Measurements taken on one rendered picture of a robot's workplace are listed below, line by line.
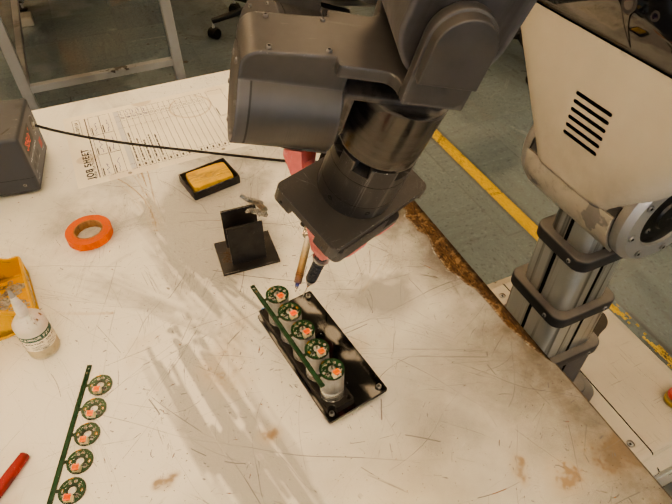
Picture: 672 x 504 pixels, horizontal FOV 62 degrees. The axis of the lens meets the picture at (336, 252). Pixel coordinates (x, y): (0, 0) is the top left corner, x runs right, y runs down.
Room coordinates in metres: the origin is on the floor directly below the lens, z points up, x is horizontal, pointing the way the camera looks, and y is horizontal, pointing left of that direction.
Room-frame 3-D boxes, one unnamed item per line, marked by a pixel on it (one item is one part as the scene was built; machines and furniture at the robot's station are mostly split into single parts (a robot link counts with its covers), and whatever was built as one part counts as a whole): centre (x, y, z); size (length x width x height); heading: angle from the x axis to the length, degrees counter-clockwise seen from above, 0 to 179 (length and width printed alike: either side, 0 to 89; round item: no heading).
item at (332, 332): (0.36, 0.02, 0.76); 0.16 x 0.07 x 0.01; 32
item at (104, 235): (0.55, 0.33, 0.76); 0.06 x 0.06 x 0.01
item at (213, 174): (0.67, 0.19, 0.76); 0.07 x 0.05 x 0.02; 125
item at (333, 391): (0.30, 0.00, 0.79); 0.02 x 0.02 x 0.05
